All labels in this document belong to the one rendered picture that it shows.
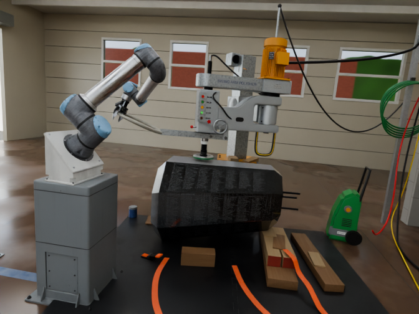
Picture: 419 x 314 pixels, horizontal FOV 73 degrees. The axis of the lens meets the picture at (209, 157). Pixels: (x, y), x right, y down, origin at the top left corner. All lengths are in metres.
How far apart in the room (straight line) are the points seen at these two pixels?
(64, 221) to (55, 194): 0.18
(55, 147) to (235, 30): 7.65
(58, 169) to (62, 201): 0.21
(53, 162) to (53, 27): 9.42
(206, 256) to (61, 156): 1.44
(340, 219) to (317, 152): 5.58
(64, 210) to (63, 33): 9.31
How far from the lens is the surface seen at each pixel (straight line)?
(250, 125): 2.94
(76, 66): 10.66
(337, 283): 2.72
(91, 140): 2.03
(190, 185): 2.66
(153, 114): 9.38
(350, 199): 3.56
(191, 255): 2.64
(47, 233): 2.24
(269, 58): 3.01
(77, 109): 2.03
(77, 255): 2.18
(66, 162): 2.01
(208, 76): 2.82
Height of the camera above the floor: 1.40
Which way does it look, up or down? 10 degrees down
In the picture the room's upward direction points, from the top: 4 degrees clockwise
